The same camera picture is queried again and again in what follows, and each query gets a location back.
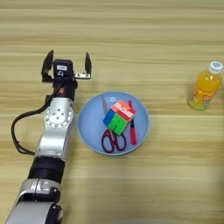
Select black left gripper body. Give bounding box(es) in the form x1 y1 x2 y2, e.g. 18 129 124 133
52 73 92 102

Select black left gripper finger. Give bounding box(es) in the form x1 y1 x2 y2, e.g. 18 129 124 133
41 50 55 83
84 52 93 74

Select colourful puzzle cube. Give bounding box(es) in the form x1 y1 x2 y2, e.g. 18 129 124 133
101 100 137 137

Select orange juice bottle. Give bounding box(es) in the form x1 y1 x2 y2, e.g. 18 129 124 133
186 60 224 112

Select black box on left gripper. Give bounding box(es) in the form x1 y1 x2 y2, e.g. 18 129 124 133
52 59 74 79

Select light blue round plate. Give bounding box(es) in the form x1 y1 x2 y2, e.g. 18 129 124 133
77 91 151 157

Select red and black marker pen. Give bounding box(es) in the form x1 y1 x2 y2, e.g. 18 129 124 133
127 100 138 146

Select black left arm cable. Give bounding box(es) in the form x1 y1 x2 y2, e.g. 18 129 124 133
10 84 64 156

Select red handled scissors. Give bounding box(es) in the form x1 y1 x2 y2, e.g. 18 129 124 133
101 94 128 154

